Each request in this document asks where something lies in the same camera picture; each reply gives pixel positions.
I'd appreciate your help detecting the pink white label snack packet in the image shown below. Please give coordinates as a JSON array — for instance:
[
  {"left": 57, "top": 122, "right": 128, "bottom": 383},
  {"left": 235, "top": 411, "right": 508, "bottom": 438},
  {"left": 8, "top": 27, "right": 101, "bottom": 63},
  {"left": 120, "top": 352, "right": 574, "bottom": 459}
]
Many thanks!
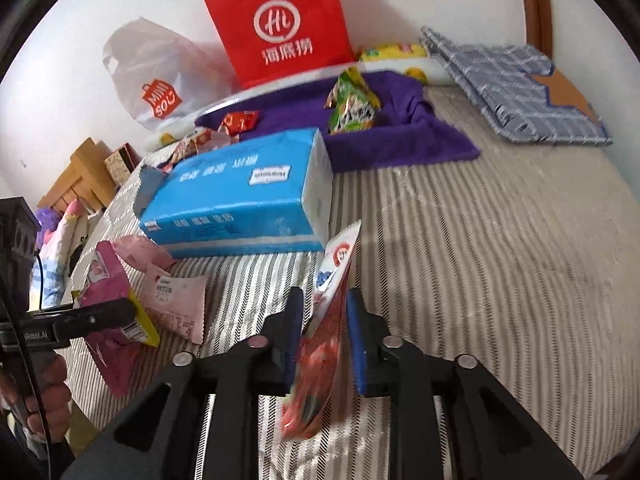
[{"left": 141, "top": 262, "right": 207, "bottom": 346}]

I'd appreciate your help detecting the patterned brown box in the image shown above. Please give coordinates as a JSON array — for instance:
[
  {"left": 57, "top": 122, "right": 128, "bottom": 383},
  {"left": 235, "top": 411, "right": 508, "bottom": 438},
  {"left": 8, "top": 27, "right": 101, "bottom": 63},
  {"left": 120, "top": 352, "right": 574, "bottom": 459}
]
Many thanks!
[{"left": 103, "top": 142, "right": 143, "bottom": 186}]

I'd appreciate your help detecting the grey snack packet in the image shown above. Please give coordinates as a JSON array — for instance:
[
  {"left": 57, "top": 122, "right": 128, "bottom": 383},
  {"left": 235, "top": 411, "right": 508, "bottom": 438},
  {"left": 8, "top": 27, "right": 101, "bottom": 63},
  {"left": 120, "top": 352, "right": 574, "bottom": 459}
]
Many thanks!
[{"left": 134, "top": 164, "right": 171, "bottom": 221}]

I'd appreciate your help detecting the pink purple plush toy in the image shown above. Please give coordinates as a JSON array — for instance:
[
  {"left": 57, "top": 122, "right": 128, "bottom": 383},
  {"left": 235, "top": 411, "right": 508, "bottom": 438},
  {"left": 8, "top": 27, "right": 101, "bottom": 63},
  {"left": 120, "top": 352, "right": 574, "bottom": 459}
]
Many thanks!
[{"left": 35, "top": 199, "right": 91, "bottom": 311}]

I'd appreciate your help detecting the magenta snack packet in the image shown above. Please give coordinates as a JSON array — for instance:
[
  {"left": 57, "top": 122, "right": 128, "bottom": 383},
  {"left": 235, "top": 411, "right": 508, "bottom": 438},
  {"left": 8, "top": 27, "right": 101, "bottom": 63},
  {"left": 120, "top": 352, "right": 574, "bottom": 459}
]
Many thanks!
[{"left": 71, "top": 241, "right": 162, "bottom": 397}]

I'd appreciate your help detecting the purple towel lined tray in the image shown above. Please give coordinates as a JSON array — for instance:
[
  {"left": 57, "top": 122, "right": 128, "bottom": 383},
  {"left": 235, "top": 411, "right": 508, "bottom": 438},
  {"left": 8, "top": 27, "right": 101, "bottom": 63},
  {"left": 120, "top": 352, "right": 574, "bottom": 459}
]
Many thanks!
[{"left": 194, "top": 71, "right": 482, "bottom": 175}]

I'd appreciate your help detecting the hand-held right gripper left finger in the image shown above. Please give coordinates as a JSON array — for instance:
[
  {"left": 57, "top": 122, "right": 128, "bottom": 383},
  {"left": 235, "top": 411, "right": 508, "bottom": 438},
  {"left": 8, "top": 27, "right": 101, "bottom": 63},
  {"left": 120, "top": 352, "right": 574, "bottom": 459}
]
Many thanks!
[{"left": 60, "top": 287, "right": 306, "bottom": 480}]

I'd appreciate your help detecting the white plastic bag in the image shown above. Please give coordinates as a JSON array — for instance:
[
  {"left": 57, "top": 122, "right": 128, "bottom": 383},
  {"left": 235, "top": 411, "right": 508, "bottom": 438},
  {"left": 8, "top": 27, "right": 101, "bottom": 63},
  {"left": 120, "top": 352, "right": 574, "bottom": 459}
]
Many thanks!
[{"left": 102, "top": 17, "right": 241, "bottom": 133}]

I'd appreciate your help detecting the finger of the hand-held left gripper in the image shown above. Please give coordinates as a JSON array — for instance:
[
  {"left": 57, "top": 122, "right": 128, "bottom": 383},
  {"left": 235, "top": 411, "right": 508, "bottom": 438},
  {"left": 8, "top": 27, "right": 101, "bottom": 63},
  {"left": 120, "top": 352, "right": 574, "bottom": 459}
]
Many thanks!
[{"left": 50, "top": 297, "right": 138, "bottom": 346}]

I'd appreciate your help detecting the wooden door frame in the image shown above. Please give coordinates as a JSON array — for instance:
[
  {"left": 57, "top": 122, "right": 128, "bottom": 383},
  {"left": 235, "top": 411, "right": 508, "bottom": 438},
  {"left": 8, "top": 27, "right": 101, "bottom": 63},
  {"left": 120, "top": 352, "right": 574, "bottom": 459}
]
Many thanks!
[{"left": 517, "top": 0, "right": 556, "bottom": 61}]

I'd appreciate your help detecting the fruit print white roll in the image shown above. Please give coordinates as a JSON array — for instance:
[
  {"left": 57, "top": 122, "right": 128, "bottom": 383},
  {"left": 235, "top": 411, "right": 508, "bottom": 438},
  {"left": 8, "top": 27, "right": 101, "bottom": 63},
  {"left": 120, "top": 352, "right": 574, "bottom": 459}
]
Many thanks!
[{"left": 145, "top": 57, "right": 453, "bottom": 156}]

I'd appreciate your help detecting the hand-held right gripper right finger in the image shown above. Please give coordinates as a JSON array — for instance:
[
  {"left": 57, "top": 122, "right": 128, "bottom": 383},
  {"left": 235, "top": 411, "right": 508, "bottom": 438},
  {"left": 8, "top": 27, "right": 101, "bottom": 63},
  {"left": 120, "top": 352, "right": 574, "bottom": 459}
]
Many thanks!
[{"left": 346, "top": 287, "right": 586, "bottom": 480}]

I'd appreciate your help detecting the pink red fruit snack packet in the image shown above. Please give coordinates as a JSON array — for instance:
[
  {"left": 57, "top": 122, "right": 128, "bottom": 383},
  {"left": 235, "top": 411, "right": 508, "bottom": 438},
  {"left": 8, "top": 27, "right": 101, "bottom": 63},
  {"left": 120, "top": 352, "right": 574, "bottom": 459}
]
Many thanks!
[{"left": 281, "top": 219, "right": 363, "bottom": 442}]

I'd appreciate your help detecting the green triangular snack packet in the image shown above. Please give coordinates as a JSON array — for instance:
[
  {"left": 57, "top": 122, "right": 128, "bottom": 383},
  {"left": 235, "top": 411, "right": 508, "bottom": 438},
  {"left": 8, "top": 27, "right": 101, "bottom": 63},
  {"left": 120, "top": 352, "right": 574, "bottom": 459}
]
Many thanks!
[{"left": 324, "top": 66, "right": 382, "bottom": 135}]

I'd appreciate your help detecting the yellow snack bag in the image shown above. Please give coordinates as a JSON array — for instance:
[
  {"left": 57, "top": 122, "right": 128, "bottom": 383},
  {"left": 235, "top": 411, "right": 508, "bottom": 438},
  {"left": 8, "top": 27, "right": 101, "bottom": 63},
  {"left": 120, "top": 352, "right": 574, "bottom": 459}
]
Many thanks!
[{"left": 357, "top": 44, "right": 431, "bottom": 63}]

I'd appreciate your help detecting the blue tissue pack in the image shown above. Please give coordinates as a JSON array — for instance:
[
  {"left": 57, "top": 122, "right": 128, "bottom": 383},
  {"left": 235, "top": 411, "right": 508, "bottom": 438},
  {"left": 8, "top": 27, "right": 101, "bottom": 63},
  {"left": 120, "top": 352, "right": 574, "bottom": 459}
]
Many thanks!
[{"left": 137, "top": 127, "right": 335, "bottom": 259}]

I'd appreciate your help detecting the grey plaid star cloth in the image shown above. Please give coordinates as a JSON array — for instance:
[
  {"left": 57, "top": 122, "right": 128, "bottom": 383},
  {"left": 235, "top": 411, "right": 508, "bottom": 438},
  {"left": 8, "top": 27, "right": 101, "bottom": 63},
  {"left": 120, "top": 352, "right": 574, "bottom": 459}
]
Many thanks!
[{"left": 419, "top": 25, "right": 615, "bottom": 147}]

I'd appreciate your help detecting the red paper bag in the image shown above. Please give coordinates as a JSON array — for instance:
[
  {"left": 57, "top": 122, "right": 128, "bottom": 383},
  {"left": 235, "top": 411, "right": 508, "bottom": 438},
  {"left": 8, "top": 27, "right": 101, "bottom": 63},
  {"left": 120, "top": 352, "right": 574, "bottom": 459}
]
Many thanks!
[{"left": 202, "top": 0, "right": 356, "bottom": 90}]

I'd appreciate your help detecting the small red snack packet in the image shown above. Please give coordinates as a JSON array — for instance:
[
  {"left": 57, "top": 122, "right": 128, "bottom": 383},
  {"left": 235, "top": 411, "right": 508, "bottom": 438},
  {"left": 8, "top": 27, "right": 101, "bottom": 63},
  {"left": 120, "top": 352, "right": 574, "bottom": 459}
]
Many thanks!
[{"left": 219, "top": 110, "right": 262, "bottom": 137}]

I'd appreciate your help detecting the person's left hand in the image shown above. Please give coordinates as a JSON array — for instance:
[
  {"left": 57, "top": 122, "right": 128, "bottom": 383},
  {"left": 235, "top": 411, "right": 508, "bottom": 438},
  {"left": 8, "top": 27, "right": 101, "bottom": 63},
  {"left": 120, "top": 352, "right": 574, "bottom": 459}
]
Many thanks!
[{"left": 0, "top": 352, "right": 72, "bottom": 446}]

